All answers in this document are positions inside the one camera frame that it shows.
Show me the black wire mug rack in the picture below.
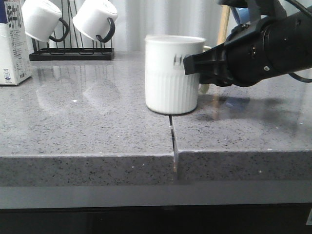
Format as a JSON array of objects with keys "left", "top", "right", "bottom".
[{"left": 28, "top": 0, "right": 115, "bottom": 61}]

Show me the white blue milk carton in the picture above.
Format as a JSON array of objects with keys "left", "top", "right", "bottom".
[{"left": 0, "top": 0, "right": 32, "bottom": 85}]

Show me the wooden mug tree stand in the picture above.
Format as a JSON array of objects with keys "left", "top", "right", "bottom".
[{"left": 204, "top": 5, "right": 230, "bottom": 45}]

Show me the white enamel mug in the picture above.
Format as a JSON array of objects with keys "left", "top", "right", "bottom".
[
  {"left": 73, "top": 0, "right": 118, "bottom": 43},
  {"left": 21, "top": 0, "right": 69, "bottom": 42}
]

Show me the right white enamel mug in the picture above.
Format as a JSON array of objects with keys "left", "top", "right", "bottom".
[{"left": 73, "top": 0, "right": 118, "bottom": 43}]

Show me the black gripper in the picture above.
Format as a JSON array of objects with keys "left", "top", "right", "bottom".
[{"left": 183, "top": 18, "right": 280, "bottom": 87}]

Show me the blue enamel mug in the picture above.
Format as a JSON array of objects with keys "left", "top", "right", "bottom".
[{"left": 231, "top": 7, "right": 251, "bottom": 25}]

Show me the white ribbed HOME cup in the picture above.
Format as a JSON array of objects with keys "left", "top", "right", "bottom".
[{"left": 145, "top": 35, "right": 208, "bottom": 115}]

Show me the left white enamel mug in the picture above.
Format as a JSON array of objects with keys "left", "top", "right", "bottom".
[{"left": 21, "top": 0, "right": 69, "bottom": 42}]

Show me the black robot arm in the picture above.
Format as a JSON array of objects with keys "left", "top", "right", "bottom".
[{"left": 183, "top": 0, "right": 312, "bottom": 87}]

